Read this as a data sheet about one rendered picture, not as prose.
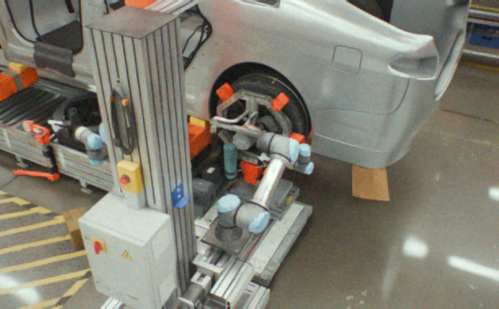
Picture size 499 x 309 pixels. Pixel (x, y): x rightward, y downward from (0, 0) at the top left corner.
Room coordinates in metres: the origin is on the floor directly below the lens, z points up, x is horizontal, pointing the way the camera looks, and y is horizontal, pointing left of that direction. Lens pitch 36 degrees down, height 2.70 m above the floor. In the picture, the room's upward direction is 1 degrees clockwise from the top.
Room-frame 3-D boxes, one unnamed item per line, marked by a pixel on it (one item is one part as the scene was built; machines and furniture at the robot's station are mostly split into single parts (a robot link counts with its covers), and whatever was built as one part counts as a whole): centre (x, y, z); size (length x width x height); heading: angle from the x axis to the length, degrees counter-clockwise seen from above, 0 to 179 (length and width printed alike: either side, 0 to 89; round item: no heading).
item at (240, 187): (2.99, -0.09, 0.32); 0.40 x 0.30 x 0.28; 63
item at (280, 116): (2.83, -0.02, 0.85); 0.54 x 0.07 x 0.54; 63
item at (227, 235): (1.87, 0.11, 0.87); 0.15 x 0.15 x 0.10
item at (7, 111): (3.68, 1.54, 0.14); 2.47 x 0.85 x 0.27; 63
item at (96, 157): (2.16, 0.84, 1.12); 0.11 x 0.08 x 0.11; 140
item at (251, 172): (2.87, -0.03, 0.48); 0.16 x 0.12 x 0.17; 153
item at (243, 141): (2.77, 0.02, 0.85); 0.21 x 0.14 x 0.14; 153
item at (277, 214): (2.99, -0.09, 0.13); 0.50 x 0.36 x 0.10; 63
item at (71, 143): (3.61, 1.36, 0.39); 0.66 x 0.66 x 0.24
